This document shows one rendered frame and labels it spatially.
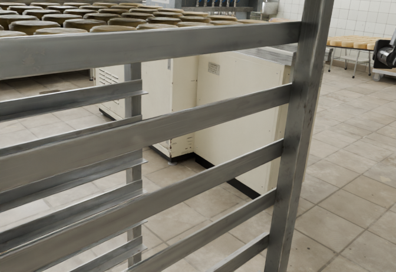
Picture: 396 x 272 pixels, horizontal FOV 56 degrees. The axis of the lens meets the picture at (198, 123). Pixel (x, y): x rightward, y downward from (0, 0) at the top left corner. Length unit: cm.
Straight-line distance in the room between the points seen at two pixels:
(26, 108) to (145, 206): 42
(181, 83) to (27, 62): 206
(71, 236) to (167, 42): 21
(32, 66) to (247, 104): 28
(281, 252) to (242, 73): 150
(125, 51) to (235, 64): 179
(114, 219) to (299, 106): 31
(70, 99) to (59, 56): 50
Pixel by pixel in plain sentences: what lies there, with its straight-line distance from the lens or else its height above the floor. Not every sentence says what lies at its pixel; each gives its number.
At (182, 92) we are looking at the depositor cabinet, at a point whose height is 53.
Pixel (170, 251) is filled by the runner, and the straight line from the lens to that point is 50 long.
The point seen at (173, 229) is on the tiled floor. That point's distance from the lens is 199.
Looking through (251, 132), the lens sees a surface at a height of 42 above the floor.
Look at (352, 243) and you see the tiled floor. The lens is 213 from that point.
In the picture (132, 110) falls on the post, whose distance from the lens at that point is 91.
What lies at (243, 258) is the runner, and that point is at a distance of 65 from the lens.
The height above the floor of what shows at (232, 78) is 69.
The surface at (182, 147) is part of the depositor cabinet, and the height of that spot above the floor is 14.
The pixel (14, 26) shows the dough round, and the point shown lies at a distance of 43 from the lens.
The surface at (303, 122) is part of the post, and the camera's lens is 57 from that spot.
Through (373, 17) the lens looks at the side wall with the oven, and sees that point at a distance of 633.
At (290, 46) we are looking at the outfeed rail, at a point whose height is 87.
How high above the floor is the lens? 120
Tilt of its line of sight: 21 degrees down
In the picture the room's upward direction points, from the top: 3 degrees clockwise
